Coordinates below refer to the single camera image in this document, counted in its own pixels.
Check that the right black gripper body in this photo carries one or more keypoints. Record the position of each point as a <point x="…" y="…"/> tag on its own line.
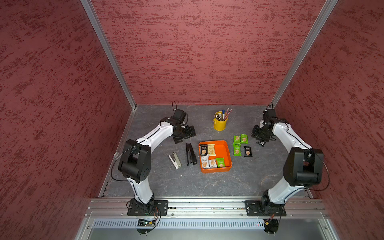
<point x="261" y="133"/>

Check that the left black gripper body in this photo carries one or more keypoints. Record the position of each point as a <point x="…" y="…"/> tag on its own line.
<point x="183" y="133"/>

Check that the black cookie packet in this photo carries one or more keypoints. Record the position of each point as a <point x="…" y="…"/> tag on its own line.
<point x="204" y="150"/>
<point x="247" y="152"/>

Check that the orange plastic storage box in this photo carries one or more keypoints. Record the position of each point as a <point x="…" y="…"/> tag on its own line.
<point x="222" y="151"/>

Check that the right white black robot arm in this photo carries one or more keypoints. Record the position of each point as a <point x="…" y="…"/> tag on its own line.
<point x="302" y="169"/>

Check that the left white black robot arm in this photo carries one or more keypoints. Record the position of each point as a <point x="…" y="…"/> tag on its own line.
<point x="136" y="159"/>

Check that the beige small stapler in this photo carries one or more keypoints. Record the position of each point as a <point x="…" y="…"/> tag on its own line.
<point x="175" y="160"/>

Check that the black stapler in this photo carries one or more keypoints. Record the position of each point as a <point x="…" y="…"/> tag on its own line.
<point x="191" y="157"/>

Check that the yellow pen holder bucket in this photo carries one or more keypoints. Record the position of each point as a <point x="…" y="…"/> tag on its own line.
<point x="219" y="125"/>

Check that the pens in bucket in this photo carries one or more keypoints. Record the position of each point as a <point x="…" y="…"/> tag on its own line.
<point x="223" y="114"/>

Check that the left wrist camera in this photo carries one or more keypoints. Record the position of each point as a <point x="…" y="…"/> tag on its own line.
<point x="179" y="115"/>

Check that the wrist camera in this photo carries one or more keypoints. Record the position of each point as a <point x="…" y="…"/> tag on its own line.
<point x="269" y="114"/>
<point x="179" y="115"/>

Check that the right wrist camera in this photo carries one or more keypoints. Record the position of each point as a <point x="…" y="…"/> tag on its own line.
<point x="269" y="114"/>

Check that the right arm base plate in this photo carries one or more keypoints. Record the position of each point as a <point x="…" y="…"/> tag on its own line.
<point x="260" y="209"/>

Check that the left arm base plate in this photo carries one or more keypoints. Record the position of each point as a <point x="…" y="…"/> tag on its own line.
<point x="154" y="207"/>

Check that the aluminium frame rail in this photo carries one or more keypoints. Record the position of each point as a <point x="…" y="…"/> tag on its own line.
<point x="207" y="207"/>

